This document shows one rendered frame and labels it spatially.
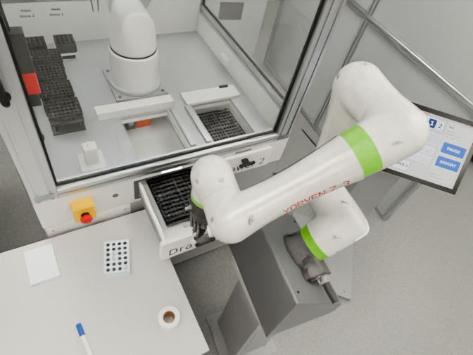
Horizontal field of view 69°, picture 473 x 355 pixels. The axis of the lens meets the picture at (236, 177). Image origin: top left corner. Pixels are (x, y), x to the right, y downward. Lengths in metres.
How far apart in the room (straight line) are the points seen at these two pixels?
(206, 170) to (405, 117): 0.45
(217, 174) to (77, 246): 0.71
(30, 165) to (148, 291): 0.55
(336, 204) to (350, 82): 0.40
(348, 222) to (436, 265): 1.82
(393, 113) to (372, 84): 0.10
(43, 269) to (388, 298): 1.96
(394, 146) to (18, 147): 0.93
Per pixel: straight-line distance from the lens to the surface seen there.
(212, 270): 2.16
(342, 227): 1.10
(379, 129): 0.79
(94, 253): 1.36
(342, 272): 2.38
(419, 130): 0.82
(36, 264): 1.36
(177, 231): 1.30
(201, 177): 0.83
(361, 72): 0.90
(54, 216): 1.35
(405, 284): 2.63
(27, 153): 1.11
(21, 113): 1.02
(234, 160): 1.44
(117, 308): 1.27
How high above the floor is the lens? 1.96
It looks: 49 degrees down
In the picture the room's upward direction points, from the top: 17 degrees clockwise
